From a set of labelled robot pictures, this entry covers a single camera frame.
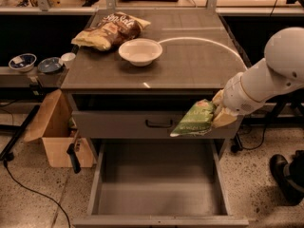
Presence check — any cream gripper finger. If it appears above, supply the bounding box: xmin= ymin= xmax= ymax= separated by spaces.
xmin=212 ymin=106 xmax=238 ymax=128
xmin=212 ymin=89 xmax=224 ymax=105

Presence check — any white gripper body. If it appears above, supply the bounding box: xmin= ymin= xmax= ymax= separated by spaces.
xmin=222 ymin=74 xmax=263 ymax=115

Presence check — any green jalapeno chip bag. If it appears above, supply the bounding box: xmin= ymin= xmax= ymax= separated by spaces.
xmin=170 ymin=100 xmax=216 ymax=137

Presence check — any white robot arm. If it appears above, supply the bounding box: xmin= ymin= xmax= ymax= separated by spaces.
xmin=212 ymin=28 xmax=304 ymax=128

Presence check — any grey drawer cabinet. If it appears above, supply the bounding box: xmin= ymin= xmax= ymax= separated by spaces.
xmin=60 ymin=9 xmax=258 ymax=157

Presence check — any open grey lower drawer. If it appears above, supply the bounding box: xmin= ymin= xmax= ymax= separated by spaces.
xmin=73 ymin=140 xmax=249 ymax=228

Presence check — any brown sea salt chip bag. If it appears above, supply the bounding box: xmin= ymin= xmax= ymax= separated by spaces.
xmin=71 ymin=12 xmax=150 ymax=51

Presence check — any grey upper drawer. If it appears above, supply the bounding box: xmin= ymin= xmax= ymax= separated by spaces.
xmin=71 ymin=110 xmax=246 ymax=140

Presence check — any white bowl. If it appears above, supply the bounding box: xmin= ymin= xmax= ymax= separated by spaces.
xmin=119 ymin=38 xmax=162 ymax=67

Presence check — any small white cup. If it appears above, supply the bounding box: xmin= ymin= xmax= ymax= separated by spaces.
xmin=61 ymin=52 xmax=76 ymax=68

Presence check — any cardboard box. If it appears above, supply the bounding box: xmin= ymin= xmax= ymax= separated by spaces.
xmin=23 ymin=88 xmax=95 ymax=169

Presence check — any dark blue bowl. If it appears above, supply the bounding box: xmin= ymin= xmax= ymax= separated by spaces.
xmin=38 ymin=57 xmax=62 ymax=74

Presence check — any blue patterned bowl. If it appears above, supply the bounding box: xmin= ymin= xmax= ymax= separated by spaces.
xmin=9 ymin=53 xmax=37 ymax=72

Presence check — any black handled tool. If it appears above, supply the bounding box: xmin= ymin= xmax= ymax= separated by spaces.
xmin=66 ymin=130 xmax=81 ymax=174

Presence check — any black floor cable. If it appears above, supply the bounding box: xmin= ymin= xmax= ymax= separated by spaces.
xmin=2 ymin=159 xmax=72 ymax=228

